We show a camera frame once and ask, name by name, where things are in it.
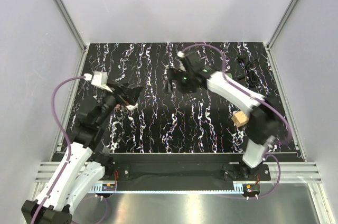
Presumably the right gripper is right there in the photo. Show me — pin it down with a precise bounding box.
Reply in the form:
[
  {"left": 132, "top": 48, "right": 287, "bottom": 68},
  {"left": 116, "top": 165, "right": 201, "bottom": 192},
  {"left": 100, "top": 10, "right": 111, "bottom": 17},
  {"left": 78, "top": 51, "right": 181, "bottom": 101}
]
[{"left": 164, "top": 68, "right": 197, "bottom": 95}]

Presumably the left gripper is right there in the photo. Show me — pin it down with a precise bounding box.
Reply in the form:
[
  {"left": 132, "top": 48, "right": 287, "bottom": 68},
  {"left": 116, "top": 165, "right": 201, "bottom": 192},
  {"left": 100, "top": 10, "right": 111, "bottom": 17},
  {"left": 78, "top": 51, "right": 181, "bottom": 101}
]
[{"left": 96, "top": 83, "right": 144, "bottom": 126}]

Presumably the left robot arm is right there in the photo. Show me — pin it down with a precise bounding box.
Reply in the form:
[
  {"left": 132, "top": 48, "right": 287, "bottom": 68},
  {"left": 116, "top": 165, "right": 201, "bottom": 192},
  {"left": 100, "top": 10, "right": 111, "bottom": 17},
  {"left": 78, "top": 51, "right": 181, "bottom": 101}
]
[{"left": 21, "top": 83, "right": 143, "bottom": 223}]

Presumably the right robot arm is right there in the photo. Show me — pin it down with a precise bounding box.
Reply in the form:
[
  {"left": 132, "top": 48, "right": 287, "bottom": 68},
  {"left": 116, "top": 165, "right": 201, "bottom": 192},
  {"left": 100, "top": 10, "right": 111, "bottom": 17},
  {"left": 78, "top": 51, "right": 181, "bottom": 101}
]
[{"left": 166, "top": 51, "right": 289, "bottom": 180}]

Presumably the marble pattern mat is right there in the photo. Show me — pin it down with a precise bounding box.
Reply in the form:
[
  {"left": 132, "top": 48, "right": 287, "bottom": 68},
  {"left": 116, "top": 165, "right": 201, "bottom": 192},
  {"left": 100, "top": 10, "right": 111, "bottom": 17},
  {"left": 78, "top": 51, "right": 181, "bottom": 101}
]
[{"left": 82, "top": 42, "right": 285, "bottom": 153}]

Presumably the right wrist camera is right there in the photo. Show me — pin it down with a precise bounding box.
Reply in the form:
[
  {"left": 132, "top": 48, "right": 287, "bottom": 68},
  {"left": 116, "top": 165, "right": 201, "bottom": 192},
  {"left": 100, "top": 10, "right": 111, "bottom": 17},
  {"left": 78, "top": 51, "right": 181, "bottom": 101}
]
[{"left": 177, "top": 51, "right": 209, "bottom": 77}]

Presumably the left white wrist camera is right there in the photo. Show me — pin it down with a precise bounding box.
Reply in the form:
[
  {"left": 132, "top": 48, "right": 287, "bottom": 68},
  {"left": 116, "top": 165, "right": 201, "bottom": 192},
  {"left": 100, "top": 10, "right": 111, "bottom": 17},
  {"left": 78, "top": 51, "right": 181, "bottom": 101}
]
[{"left": 83, "top": 71, "right": 109, "bottom": 91}]

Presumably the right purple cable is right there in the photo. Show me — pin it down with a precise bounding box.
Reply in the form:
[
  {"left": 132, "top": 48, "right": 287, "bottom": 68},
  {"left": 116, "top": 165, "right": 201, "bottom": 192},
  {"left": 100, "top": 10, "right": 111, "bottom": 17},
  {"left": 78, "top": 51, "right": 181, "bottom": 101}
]
[{"left": 179, "top": 43, "right": 293, "bottom": 200}]

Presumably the purple cable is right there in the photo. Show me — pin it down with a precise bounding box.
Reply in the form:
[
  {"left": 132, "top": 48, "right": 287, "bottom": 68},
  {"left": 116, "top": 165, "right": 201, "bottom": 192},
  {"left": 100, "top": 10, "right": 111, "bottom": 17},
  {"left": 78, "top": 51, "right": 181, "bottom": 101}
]
[
  {"left": 179, "top": 43, "right": 293, "bottom": 200},
  {"left": 31, "top": 75, "right": 114, "bottom": 224}
]

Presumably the black power cord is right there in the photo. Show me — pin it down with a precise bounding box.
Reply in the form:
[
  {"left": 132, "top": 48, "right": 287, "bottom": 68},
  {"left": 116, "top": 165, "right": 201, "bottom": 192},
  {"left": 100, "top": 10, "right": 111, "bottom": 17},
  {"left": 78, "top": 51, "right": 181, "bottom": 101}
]
[{"left": 236, "top": 54, "right": 262, "bottom": 87}]

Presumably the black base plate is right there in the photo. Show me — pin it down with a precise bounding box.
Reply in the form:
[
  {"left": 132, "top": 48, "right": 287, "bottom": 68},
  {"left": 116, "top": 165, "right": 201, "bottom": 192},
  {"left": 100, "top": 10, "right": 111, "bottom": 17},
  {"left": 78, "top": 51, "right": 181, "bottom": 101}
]
[{"left": 88, "top": 153, "right": 271, "bottom": 182}]

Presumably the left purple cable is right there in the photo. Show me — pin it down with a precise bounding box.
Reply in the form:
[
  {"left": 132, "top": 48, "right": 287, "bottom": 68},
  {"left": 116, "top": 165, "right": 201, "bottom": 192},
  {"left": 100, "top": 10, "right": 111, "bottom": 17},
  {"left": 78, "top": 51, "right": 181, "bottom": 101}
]
[{"left": 31, "top": 75, "right": 114, "bottom": 224}]

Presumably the aluminium frame rail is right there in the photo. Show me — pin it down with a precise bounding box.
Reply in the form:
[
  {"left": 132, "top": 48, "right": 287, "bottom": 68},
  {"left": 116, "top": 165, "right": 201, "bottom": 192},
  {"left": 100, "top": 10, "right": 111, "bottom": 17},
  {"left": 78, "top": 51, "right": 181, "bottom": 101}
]
[{"left": 36, "top": 161, "right": 321, "bottom": 196}]

